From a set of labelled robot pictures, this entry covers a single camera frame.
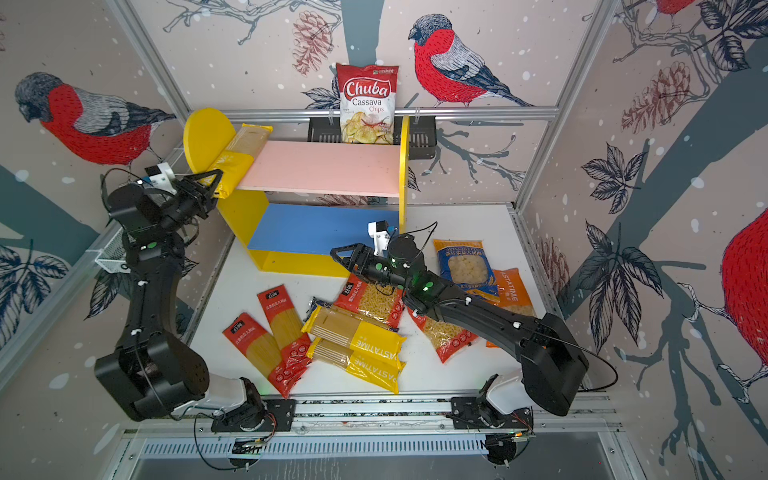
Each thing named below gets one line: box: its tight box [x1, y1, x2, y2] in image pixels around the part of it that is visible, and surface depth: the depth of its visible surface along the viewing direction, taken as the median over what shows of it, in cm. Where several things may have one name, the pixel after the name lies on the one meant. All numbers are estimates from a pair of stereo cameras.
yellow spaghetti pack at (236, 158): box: [201, 124, 273, 199], surface depth 76 cm
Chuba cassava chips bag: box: [336, 63, 399, 145], surface depth 87 cm
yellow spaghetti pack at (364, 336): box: [301, 305, 408, 363], surface depth 85 cm
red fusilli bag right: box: [407, 307, 479, 364], surface depth 85 cm
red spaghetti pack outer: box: [222, 312, 308, 399], surface depth 85 cm
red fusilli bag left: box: [334, 273, 406, 330], surface depth 92 cm
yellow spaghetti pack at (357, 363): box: [306, 337, 406, 395], surface depth 81 cm
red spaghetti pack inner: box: [257, 284, 312, 367], surface depth 88 cm
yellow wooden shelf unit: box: [183, 108, 410, 277], surface depth 77 cm
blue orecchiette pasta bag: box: [433, 239, 501, 301], surface depth 100 cm
